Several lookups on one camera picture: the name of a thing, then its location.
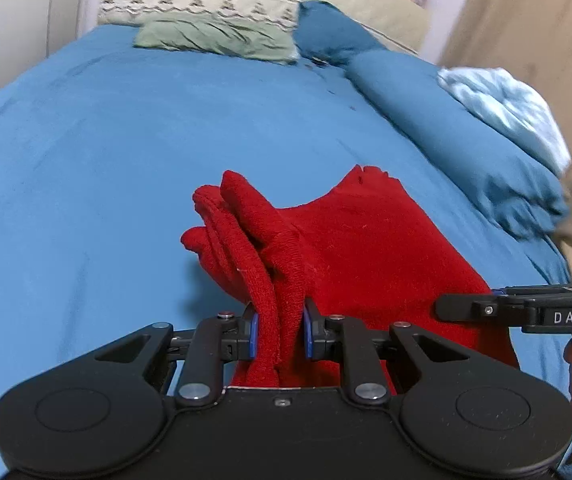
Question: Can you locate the white wardrobe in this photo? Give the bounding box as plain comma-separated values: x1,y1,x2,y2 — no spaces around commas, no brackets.
0,0,111,86

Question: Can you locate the green pillow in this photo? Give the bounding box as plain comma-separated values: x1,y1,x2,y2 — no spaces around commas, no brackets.
133,14,301,65

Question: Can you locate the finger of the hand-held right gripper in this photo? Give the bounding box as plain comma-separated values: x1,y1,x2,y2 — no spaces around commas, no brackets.
435,292,527,331

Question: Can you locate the red knitted sweater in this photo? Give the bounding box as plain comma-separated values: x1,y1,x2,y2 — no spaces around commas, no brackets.
181,164,519,391

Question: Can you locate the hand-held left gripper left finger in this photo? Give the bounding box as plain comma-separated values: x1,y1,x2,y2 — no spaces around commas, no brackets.
94,302,259,408

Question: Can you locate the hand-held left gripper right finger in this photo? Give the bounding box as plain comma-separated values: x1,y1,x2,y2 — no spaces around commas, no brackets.
303,299,471,407

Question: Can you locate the dark blue pillow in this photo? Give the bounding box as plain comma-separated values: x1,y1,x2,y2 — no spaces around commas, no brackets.
293,0,387,66

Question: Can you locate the blue bed sheet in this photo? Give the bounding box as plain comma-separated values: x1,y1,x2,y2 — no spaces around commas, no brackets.
0,25,572,461

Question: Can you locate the blue duvet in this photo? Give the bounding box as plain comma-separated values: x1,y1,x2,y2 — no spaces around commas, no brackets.
346,51,572,241

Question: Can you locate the light blue blanket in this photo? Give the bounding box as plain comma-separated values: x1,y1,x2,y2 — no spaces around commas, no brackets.
437,66,572,176

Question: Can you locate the beige curtain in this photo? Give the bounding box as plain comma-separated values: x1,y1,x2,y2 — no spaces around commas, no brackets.
438,0,572,286

